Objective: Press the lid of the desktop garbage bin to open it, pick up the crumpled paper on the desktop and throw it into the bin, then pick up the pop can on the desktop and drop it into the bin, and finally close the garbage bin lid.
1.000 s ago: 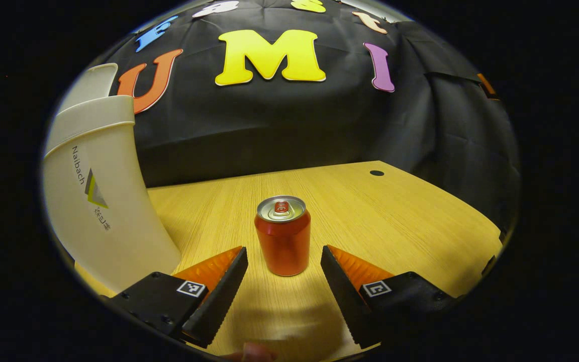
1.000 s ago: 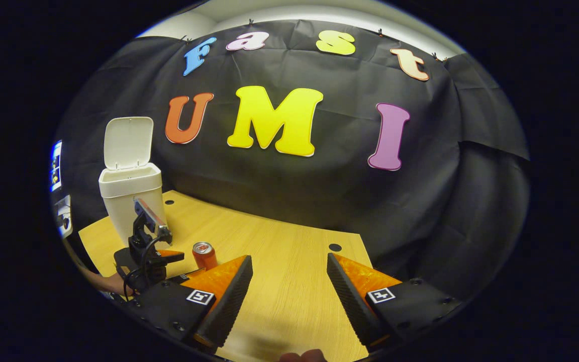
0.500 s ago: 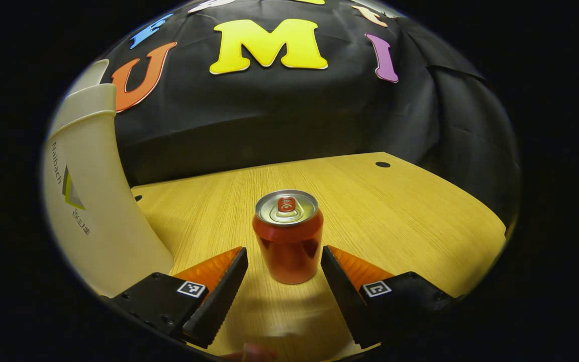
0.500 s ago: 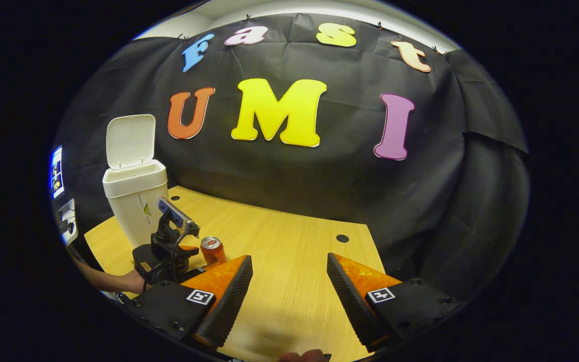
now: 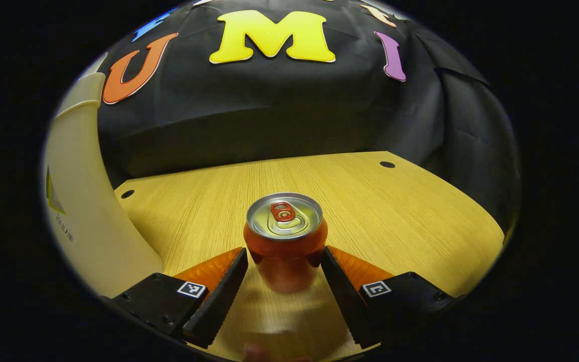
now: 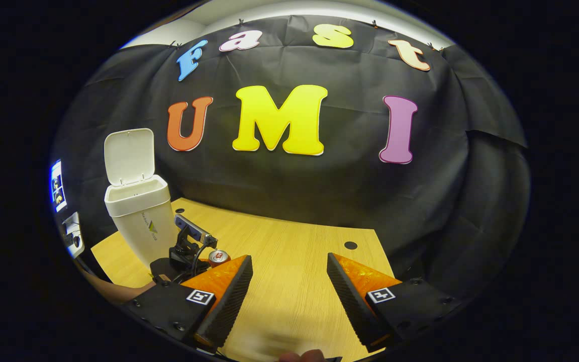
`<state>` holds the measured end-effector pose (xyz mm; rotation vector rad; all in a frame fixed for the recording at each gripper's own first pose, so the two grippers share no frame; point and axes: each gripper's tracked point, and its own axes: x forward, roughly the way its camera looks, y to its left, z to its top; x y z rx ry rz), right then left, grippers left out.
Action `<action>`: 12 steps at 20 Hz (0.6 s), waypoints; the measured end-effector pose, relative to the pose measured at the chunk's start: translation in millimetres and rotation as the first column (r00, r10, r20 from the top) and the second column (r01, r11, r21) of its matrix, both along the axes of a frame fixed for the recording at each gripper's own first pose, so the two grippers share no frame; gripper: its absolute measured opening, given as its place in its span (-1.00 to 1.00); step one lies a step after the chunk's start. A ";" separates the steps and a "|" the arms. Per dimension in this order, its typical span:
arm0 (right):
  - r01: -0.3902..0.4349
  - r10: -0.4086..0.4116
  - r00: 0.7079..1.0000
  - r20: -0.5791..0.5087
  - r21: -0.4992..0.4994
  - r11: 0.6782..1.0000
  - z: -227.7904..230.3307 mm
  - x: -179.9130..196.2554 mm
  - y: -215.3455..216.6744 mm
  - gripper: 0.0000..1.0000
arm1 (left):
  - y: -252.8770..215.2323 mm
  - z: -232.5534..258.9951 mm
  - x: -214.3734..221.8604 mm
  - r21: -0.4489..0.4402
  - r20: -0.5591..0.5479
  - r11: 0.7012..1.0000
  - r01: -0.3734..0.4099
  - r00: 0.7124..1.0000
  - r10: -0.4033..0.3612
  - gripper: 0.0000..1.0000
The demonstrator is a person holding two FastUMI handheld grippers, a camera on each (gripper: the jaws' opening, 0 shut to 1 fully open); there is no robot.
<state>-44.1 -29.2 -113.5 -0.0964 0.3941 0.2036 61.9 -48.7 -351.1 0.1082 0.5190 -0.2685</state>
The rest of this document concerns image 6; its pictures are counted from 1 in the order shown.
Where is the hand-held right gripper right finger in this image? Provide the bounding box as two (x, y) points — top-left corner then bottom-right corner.
(327, 252), (463, 352)

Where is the white desktop garbage bin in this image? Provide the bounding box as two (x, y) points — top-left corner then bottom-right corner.
(104, 128), (179, 269)

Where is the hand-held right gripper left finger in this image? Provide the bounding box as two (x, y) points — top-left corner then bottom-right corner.
(124, 254), (254, 352)

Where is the computer monitor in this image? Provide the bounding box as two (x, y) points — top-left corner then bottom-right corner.
(50, 160), (67, 213)

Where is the white side table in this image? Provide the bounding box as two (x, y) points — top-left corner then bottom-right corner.
(61, 211), (85, 259)

